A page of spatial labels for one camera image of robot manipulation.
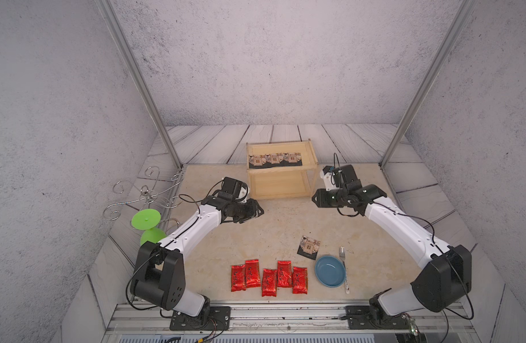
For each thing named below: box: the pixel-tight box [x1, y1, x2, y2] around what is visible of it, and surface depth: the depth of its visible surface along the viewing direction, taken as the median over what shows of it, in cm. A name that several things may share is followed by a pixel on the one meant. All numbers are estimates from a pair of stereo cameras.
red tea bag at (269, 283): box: [261, 268, 278, 297], surface depth 81 cm
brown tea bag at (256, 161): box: [247, 154, 268, 169], surface depth 96 cm
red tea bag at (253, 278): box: [245, 258, 261, 288], surface depth 84 cm
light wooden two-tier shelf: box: [245, 138, 319, 200], surface depth 98 cm
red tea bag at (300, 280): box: [292, 266, 309, 295], surface depth 81 cm
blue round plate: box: [314, 255, 347, 288], surface depth 84 cm
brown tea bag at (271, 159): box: [263, 152, 281, 168], surface depth 96 cm
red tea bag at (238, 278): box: [230, 264, 247, 293], surface depth 82 cm
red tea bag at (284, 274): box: [277, 260, 293, 288], surface depth 82 cm
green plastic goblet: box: [130, 208, 167, 246], surface depth 64 cm
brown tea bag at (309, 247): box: [296, 235, 321, 261], surface depth 91 cm
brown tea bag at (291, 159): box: [282, 152, 303, 167], surface depth 96 cm
